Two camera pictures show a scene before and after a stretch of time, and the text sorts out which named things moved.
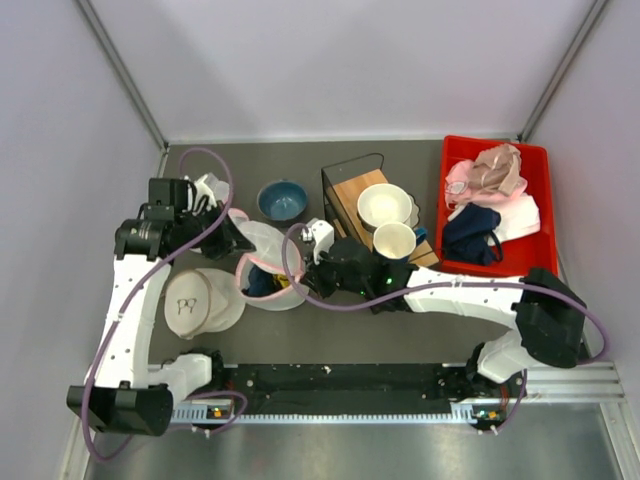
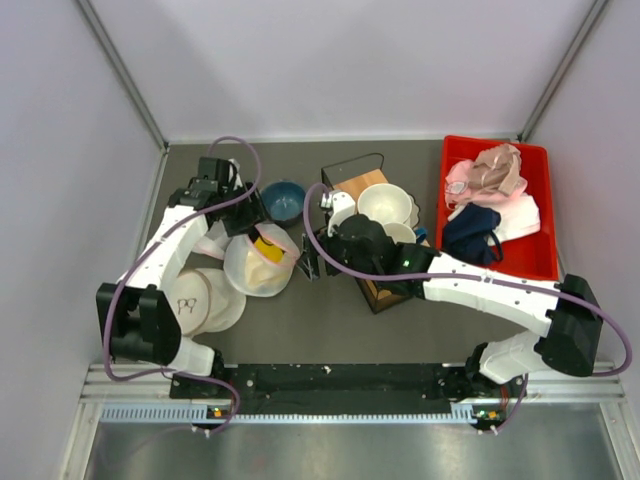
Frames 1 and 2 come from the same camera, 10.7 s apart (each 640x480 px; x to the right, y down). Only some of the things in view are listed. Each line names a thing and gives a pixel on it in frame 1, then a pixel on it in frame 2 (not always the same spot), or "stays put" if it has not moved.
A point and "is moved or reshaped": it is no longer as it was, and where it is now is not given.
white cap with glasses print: [202, 301] stays put
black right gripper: [315, 276] -> [309, 260]
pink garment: [461, 188] stays put
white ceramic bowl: [382, 204] stays put
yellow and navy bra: [263, 282] -> [268, 249]
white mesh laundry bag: [268, 240] is moved or reshaped
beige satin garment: [496, 167] stays put
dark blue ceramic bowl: [282, 201] stays put
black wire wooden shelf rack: [342, 183] stays put
